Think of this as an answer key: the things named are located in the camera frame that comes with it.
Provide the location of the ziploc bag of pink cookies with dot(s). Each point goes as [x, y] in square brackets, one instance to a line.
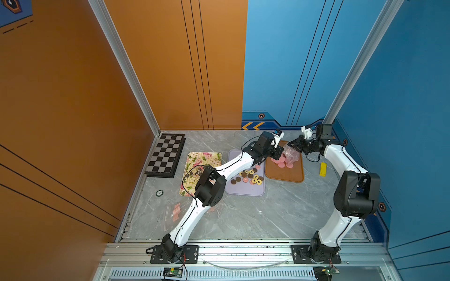
[291, 156]

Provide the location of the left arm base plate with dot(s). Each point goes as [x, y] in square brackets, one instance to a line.
[187, 254]

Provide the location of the yellow rectangular block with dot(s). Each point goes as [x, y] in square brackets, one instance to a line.
[323, 169]

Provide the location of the left green circuit board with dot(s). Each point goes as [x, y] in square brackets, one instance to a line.
[172, 274]

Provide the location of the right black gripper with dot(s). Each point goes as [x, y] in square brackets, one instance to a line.
[299, 141]

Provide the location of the pile of pink round cookies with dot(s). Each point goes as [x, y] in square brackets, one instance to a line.
[283, 161]

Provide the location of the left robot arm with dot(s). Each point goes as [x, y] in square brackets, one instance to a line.
[210, 189]

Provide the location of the ziploc bag of beige cookies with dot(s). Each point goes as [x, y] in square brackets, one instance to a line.
[213, 210]

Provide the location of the black white chessboard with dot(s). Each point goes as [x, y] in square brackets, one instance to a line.
[166, 155]

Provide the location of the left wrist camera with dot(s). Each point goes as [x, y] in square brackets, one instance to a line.
[277, 135]

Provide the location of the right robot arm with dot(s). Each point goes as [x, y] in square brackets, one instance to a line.
[356, 196]

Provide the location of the ziploc bag of mixed cookies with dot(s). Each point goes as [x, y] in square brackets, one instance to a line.
[172, 216]

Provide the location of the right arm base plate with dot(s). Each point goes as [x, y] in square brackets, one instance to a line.
[304, 254]

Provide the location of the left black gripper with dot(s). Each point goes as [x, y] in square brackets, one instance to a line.
[279, 150]

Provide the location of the lavender plastic tray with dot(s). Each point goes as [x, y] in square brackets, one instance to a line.
[246, 188]

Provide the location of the brown plastic tray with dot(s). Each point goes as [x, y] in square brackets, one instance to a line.
[293, 174]

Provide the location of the green circuit board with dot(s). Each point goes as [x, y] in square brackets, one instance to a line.
[325, 274]
[172, 274]

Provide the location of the floral pattern tray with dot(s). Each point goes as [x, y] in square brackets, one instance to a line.
[194, 167]

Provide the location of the right green circuit board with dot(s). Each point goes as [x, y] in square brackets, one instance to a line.
[325, 274]

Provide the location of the pile of mixed round cookies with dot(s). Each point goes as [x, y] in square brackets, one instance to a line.
[251, 176]

